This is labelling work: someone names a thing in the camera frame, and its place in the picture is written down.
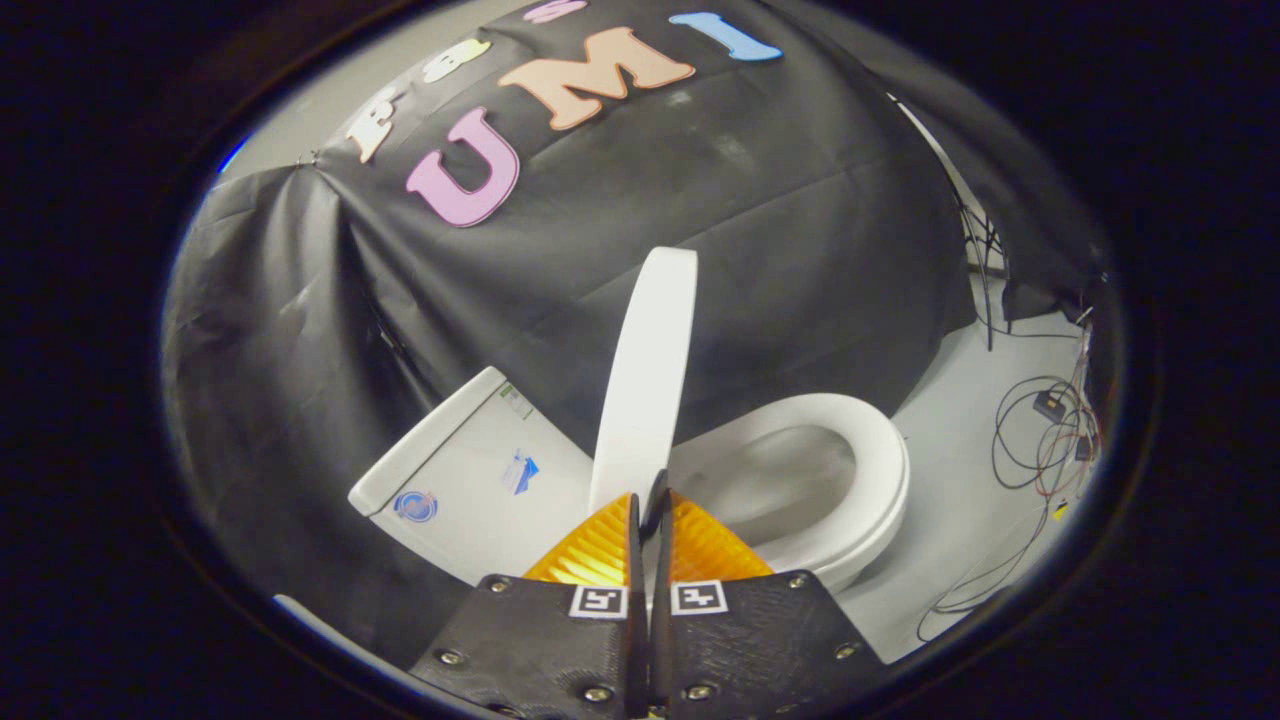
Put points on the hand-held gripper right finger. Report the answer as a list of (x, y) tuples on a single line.
[(760, 640)]

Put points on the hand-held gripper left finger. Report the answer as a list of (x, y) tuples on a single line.
[(540, 640)]

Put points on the black pull tab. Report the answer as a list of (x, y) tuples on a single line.
[(655, 495)]

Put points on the white toilet lid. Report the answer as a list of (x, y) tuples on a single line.
[(645, 380)]

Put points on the white toilet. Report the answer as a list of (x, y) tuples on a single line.
[(470, 490)]

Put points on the white toilet seat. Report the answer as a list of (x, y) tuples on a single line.
[(880, 460)]

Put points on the black backdrop cloth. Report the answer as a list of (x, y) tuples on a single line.
[(700, 220)]

